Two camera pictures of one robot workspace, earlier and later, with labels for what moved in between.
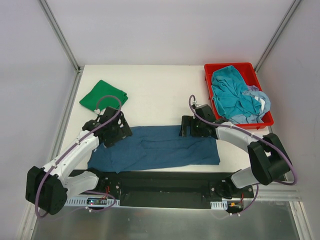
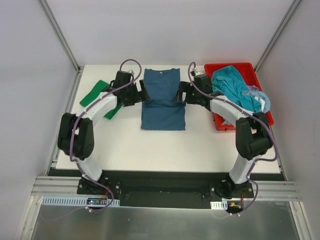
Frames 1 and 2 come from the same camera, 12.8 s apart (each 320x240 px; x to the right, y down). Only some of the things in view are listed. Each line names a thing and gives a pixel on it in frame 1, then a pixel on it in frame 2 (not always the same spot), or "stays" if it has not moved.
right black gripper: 186,125 -> 187,93
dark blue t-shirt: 150,147 -> 162,111
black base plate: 157,188 stays
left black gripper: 124,124 -> 137,92
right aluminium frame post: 276,35 stays
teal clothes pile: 228,85 stays
